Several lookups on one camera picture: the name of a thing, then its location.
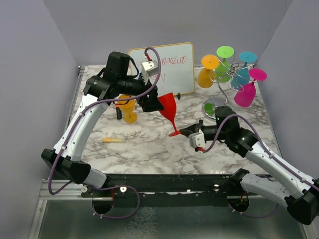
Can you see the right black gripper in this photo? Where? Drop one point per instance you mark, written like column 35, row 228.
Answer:
column 194, row 128

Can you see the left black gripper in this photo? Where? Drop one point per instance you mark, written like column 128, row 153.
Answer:
column 151, row 102

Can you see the red wine glass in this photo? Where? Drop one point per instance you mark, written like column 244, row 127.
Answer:
column 169, row 112

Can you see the yellow wine glass front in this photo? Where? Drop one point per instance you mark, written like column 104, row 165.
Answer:
column 128, row 107

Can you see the yellow wine glass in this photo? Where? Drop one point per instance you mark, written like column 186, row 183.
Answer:
column 128, row 107
column 209, row 62

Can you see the pink wine glass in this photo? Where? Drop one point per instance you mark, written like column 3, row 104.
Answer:
column 247, row 95

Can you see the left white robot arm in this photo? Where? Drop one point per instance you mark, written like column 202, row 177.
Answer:
column 111, row 85

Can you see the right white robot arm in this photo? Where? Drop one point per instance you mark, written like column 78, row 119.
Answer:
column 292, row 189

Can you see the yellow wine glass left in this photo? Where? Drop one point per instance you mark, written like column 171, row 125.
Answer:
column 209, row 62

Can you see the green wine glass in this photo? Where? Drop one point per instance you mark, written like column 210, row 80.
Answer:
column 221, row 72

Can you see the chrome wine glass rack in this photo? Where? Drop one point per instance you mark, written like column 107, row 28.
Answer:
column 221, row 98

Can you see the blue wine glass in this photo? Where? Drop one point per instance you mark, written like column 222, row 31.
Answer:
column 242, row 77

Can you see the yellow framed whiteboard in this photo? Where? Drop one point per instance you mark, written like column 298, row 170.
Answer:
column 177, row 69

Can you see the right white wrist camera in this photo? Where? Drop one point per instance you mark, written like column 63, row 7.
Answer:
column 197, row 140

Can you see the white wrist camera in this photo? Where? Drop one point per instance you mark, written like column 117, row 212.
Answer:
column 197, row 140
column 149, row 69

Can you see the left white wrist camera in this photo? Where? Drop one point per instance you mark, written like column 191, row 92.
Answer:
column 149, row 69

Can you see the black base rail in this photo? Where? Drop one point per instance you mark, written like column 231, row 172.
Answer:
column 166, row 190

